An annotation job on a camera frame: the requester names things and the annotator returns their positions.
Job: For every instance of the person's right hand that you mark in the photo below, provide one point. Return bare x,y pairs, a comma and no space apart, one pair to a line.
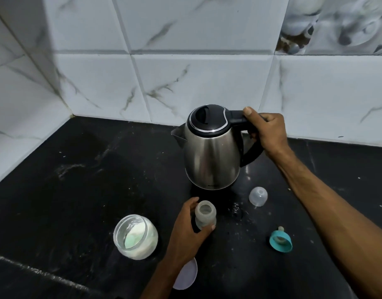
270,133

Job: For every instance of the person's left hand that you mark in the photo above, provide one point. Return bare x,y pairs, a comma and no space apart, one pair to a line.
184,239

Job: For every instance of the steel electric kettle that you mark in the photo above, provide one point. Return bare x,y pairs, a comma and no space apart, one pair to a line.
209,152

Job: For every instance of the small teal measuring scoop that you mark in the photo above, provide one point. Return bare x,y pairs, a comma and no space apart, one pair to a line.
134,238

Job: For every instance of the white jar lid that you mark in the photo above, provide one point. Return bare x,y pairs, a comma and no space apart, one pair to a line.
186,275

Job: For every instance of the clear dome bottle cap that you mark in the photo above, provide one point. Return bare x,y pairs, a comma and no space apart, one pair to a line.
258,196

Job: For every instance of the person's right forearm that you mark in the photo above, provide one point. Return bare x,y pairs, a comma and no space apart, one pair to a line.
337,221

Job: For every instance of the clear baby bottle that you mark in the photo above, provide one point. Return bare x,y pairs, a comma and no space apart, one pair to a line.
206,216

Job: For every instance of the glass jar of white powder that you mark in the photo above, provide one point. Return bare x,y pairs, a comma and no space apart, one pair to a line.
144,242

